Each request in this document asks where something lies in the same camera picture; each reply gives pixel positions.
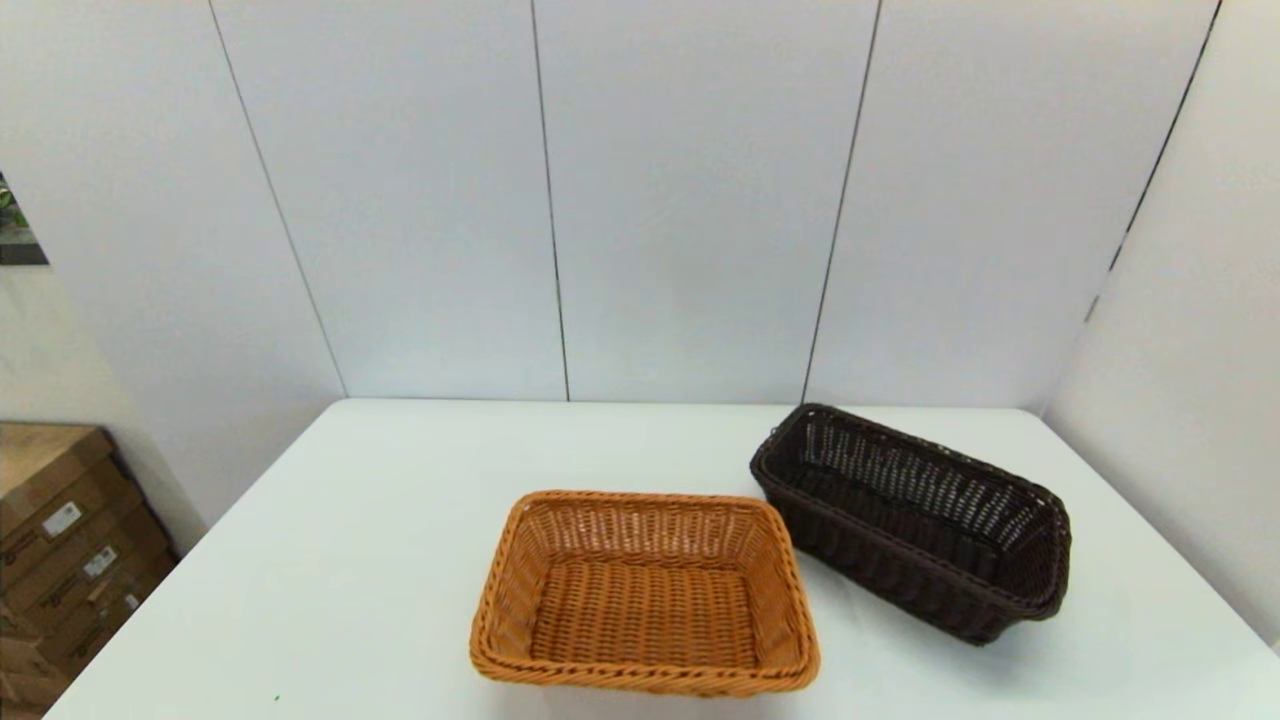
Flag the orange wicker basket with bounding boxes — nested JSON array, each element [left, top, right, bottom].
[[469, 489, 822, 698]]

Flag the dark brown wicker basket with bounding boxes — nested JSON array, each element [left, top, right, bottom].
[[750, 403, 1073, 647]]

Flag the brown cardboard box white label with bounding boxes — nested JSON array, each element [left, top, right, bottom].
[[0, 500, 167, 636], [0, 421, 139, 591], [35, 550, 182, 679]]

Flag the plain brown cardboard box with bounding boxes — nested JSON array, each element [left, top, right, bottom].
[[0, 662, 73, 719], [0, 603, 49, 673]]

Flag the wall picture with green plant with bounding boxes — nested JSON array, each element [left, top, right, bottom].
[[0, 172, 50, 267]]

